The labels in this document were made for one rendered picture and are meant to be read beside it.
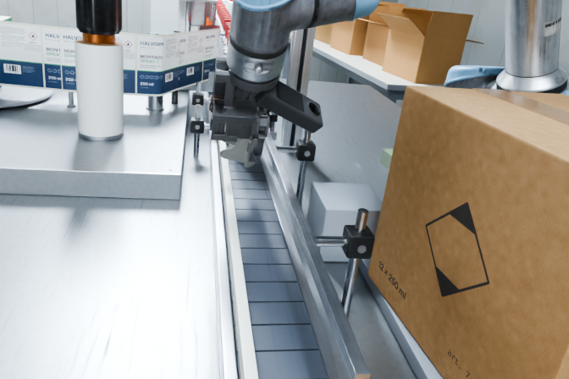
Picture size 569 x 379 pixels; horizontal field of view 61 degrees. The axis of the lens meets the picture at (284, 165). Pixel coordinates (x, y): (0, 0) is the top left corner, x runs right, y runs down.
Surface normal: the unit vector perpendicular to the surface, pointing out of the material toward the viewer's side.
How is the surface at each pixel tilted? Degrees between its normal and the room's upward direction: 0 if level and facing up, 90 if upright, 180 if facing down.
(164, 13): 90
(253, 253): 0
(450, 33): 100
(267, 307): 0
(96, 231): 0
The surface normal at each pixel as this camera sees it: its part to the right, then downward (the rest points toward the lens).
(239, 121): 0.08, 0.79
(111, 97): 0.68, 0.33
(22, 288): 0.11, -0.93
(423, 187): -0.96, 0.00
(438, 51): 0.35, 0.38
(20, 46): 0.05, 0.36
